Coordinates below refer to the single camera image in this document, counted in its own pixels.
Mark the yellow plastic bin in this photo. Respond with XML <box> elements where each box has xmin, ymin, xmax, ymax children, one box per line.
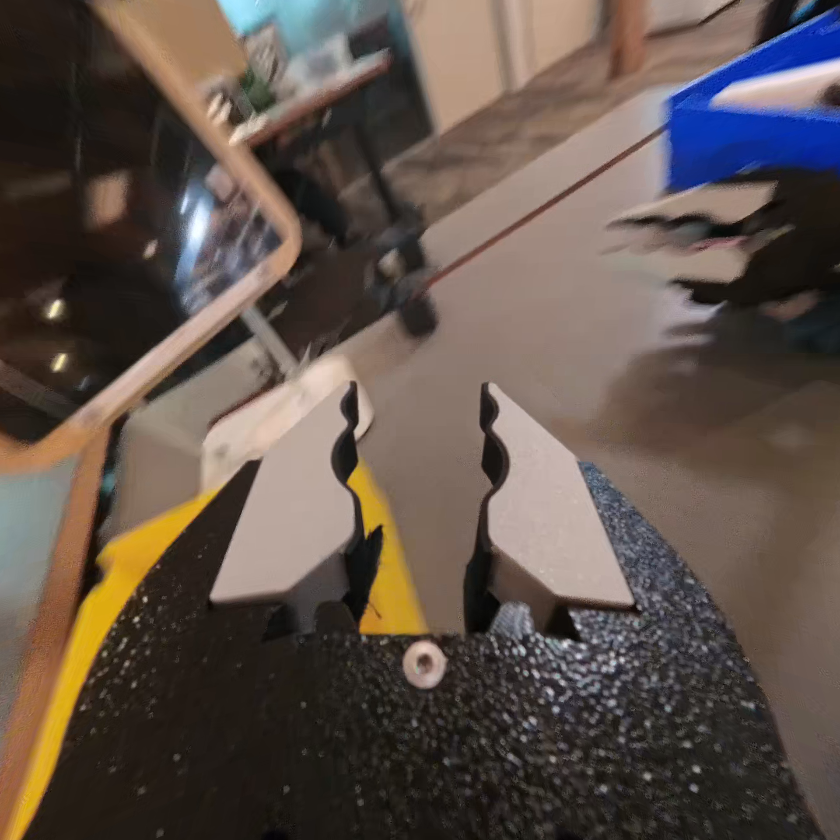
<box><xmin>0</xmin><ymin>459</ymin><xmax>431</xmax><ymax>840</ymax></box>

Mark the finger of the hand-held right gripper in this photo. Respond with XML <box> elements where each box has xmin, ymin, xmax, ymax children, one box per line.
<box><xmin>602</xmin><ymin>196</ymin><xmax>791</xmax><ymax>253</ymax></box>

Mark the grey desk with wood edge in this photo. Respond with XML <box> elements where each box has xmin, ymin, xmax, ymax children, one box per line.
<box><xmin>230</xmin><ymin>49</ymin><xmax>422</xmax><ymax>224</ymax></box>

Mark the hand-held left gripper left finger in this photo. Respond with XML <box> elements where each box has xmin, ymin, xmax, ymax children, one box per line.
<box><xmin>209</xmin><ymin>381</ymin><xmax>386</xmax><ymax>634</ymax></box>

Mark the wooden support post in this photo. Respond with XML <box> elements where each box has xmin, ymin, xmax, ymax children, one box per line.
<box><xmin>607</xmin><ymin>0</ymin><xmax>647</xmax><ymax>80</ymax></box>

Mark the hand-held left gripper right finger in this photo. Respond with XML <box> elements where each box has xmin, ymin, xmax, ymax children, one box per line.
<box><xmin>462</xmin><ymin>382</ymin><xmax>637</xmax><ymax>634</ymax></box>

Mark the white door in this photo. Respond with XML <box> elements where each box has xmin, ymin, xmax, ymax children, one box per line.
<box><xmin>502</xmin><ymin>0</ymin><xmax>608</xmax><ymax>89</ymax></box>
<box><xmin>407</xmin><ymin>0</ymin><xmax>509</xmax><ymax>135</ymax></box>

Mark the clear plastic container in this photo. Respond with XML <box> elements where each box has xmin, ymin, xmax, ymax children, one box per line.
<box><xmin>282</xmin><ymin>36</ymin><xmax>357</xmax><ymax>88</ymax></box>

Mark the blue bin with white label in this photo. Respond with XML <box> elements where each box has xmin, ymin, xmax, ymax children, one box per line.
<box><xmin>666</xmin><ymin>10</ymin><xmax>840</xmax><ymax>194</ymax></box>

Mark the white rounded object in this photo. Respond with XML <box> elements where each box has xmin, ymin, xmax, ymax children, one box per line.
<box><xmin>712</xmin><ymin>62</ymin><xmax>840</xmax><ymax>112</ymax></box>

